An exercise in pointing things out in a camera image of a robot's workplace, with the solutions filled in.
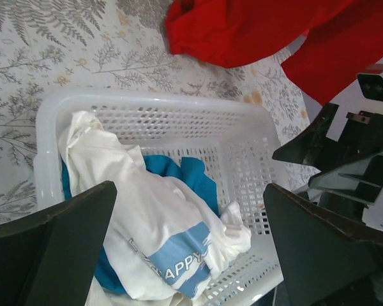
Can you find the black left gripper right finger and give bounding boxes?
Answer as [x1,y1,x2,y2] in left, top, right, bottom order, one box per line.
[264,184,383,305]

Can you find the white t shirt blue print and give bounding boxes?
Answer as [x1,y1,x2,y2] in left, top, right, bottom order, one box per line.
[58,111,252,305]

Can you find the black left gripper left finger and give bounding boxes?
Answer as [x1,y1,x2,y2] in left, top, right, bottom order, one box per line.
[0,181,117,305]

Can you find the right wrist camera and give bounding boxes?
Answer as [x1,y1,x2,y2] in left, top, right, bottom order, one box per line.
[357,64,383,102]

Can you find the red t shirt on hanger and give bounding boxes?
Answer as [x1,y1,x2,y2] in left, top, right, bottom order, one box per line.
[165,1,383,105]

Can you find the floral tablecloth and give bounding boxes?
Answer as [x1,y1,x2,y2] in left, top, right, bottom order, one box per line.
[0,1,310,223]

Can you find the white plastic laundry basket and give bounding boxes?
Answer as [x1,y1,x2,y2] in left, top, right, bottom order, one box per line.
[34,89,289,305]

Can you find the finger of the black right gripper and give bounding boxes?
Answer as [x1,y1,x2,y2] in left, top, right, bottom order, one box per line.
[308,151,383,205]
[272,103,370,166]

